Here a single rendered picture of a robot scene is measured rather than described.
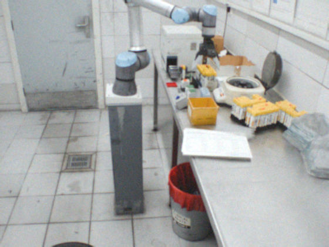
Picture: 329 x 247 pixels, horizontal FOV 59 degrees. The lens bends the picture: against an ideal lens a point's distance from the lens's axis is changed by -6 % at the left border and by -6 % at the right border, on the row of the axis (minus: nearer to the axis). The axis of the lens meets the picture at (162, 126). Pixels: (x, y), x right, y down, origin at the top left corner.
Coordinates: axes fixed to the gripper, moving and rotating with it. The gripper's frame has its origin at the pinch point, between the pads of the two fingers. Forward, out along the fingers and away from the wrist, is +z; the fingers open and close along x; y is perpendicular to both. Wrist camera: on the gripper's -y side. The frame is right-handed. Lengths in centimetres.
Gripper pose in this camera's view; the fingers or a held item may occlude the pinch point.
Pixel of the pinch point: (205, 70)
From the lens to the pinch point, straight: 174.1
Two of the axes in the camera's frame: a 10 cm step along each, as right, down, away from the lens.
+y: -0.7, -4.9, 8.7
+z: -0.3, 8.7, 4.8
